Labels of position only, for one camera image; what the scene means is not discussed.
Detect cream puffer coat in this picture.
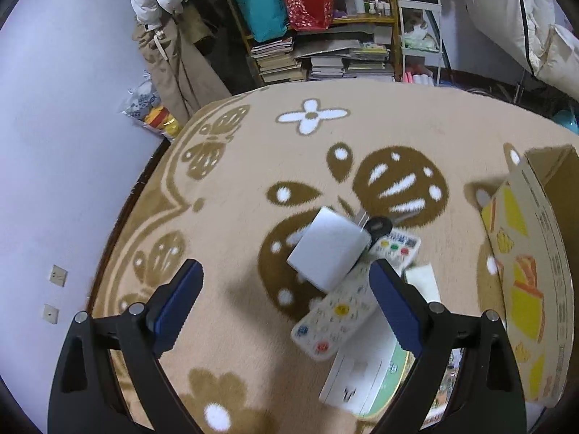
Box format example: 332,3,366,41
464,0,578,99

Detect teal fan base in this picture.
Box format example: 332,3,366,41
553,110,579,134

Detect brown cardboard box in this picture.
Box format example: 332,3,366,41
481,145,578,408

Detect white paper booklet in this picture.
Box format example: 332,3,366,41
319,264,463,429

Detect khaki hanging trousers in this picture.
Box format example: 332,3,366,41
132,4,231,123

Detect white metal trolley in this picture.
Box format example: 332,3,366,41
397,0,444,86

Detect teal storage box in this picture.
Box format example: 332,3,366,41
236,0,288,42

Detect wall socket lower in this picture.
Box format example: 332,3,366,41
42,304,60,325

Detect white remote control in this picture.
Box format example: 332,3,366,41
291,228,421,362

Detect stack of books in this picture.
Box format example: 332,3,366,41
249,36,306,85

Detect plastic bag with snacks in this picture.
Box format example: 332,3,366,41
120,77,182,141

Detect wooden bookshelf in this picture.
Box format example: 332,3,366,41
226,0,401,85

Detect white power adapter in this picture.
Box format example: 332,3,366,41
287,207,371,293

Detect beige patterned carpet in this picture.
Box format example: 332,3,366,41
93,80,578,433

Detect wall socket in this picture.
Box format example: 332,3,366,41
42,304,60,325
49,264,68,287

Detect wall socket upper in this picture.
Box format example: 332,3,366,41
49,264,68,287

